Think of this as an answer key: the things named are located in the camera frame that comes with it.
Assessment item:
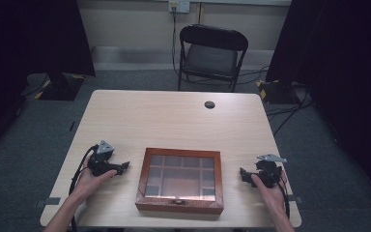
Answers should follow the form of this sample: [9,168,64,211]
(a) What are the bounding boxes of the white wall socket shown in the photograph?
[168,0,191,15]

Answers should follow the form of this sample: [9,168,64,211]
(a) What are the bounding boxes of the black floor cables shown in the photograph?
[238,65,315,137]

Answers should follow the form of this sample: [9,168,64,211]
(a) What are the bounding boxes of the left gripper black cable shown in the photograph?
[69,144,100,232]

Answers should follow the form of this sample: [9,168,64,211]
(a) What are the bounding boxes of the person's right hand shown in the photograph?
[250,169,289,220]

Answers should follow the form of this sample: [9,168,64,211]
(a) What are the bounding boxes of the black stand base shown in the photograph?
[34,72,87,102]
[256,78,302,105]

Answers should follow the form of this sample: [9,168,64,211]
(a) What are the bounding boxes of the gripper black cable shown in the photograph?
[69,144,100,232]
[271,175,292,220]

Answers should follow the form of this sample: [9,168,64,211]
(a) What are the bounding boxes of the black folding chair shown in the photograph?
[177,23,249,94]

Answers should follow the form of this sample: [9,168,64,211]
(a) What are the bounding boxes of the wooden box with glass lid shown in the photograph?
[134,147,225,216]

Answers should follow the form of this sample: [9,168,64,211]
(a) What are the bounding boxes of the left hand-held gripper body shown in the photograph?
[87,139,124,178]

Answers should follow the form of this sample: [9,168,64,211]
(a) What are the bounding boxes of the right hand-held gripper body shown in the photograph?
[246,153,288,189]

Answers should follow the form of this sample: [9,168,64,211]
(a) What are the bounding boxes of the black curtain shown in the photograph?
[0,0,97,162]
[265,0,371,207]

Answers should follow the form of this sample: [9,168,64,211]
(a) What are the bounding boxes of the person's left hand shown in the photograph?
[71,158,118,205]

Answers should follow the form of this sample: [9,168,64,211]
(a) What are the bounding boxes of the black wall cable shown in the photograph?
[171,6,187,81]

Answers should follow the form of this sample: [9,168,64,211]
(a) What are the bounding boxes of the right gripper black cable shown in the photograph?
[271,175,292,220]

